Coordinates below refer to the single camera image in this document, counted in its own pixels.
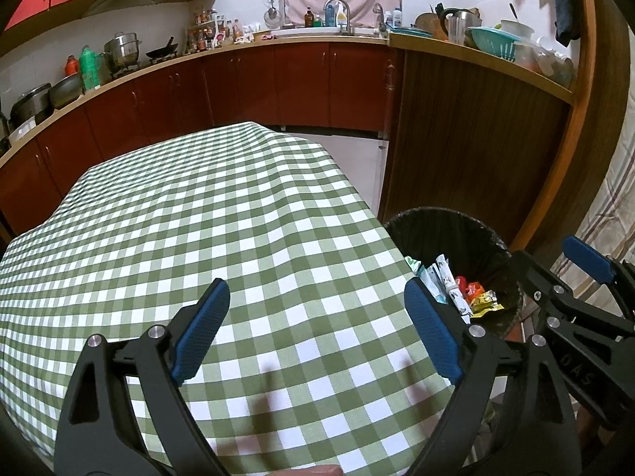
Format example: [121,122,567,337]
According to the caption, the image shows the group of condiment bottles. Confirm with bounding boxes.
[186,7,255,53]

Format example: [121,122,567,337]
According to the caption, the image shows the steel kettle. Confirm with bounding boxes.
[439,7,477,46]

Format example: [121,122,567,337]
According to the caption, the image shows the striped cloth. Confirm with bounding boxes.
[550,144,635,308]

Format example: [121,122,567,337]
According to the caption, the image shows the teal plastic basket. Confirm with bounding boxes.
[469,27,520,63]

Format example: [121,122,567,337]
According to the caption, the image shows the tall chrome faucet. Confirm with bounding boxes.
[323,0,352,36]

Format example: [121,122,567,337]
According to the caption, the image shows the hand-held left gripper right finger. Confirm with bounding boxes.
[403,280,582,476]

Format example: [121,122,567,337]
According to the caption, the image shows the green thermos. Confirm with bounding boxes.
[79,46,103,93]

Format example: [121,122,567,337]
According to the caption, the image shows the red base cabinets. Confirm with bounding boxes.
[0,42,406,239]

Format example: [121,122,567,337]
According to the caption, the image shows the hanging dark clothes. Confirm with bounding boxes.
[538,0,585,46]

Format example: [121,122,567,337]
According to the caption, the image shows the steel steamer pot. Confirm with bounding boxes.
[103,32,142,73]

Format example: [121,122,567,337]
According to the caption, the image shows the black pot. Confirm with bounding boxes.
[10,83,53,125]

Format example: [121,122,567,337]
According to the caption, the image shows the clear plastic containers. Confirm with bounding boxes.
[513,35,577,88]

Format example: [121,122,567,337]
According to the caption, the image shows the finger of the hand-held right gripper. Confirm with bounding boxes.
[562,235,635,319]
[511,250,635,344]

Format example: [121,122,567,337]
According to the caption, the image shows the black waste bin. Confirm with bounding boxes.
[382,207,525,344]

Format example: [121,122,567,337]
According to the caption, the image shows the yellow wrapper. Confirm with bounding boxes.
[469,290,505,319]

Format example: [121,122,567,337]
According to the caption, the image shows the white bowl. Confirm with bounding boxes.
[500,19,536,41]

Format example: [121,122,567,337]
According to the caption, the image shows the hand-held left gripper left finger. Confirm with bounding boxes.
[54,278,232,476]

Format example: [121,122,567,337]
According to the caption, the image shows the steel basin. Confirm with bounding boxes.
[50,73,83,110]

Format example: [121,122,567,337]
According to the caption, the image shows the wooden cabinet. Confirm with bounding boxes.
[379,0,627,269]

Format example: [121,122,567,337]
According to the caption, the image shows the green checked tablecloth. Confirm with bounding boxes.
[0,121,458,476]

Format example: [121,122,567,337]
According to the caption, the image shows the black wok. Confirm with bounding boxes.
[145,36,180,60]

